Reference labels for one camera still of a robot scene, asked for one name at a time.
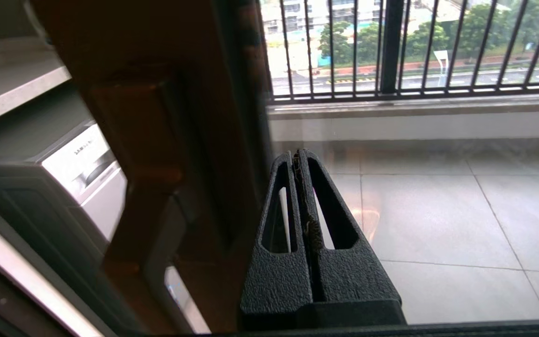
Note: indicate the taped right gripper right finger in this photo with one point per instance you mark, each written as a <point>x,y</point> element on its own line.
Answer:
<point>353,276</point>

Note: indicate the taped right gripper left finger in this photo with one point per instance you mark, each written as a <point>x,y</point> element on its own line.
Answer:
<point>274,281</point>

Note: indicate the dark brown sliding glass door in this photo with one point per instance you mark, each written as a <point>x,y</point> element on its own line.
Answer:
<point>180,210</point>

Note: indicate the grey stone window sill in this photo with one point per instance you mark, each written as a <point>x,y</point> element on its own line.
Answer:
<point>414,106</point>

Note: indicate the long black balcony railing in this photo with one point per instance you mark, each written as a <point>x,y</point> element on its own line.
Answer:
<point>438,91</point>

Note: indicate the white front-load washing machine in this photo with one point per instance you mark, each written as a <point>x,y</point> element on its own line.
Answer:
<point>82,164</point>

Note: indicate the grey high-rise building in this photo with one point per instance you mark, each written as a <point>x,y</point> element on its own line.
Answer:
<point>316,14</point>

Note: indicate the dark window frame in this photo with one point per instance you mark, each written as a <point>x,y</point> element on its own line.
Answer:
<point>391,47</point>

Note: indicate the white wall shelf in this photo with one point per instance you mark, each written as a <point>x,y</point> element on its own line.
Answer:
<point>12,89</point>

